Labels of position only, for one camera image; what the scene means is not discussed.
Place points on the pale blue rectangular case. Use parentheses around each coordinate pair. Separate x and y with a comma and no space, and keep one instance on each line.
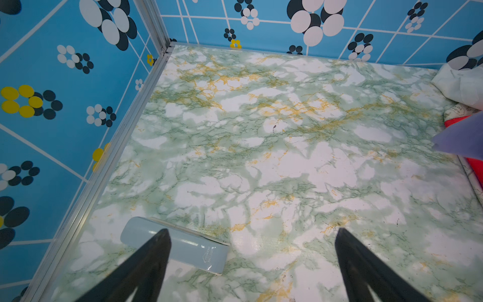
(189,247)

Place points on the purple cloth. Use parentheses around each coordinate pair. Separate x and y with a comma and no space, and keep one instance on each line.
(463,138)

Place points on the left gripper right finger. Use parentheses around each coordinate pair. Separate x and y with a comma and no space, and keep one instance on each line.
(363,273)

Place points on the red cloth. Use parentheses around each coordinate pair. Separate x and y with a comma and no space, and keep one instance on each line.
(476,165)

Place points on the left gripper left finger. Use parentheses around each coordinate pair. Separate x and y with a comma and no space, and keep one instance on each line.
(142,274)

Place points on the white cream cloth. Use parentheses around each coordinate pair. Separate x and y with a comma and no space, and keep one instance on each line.
(461,86)

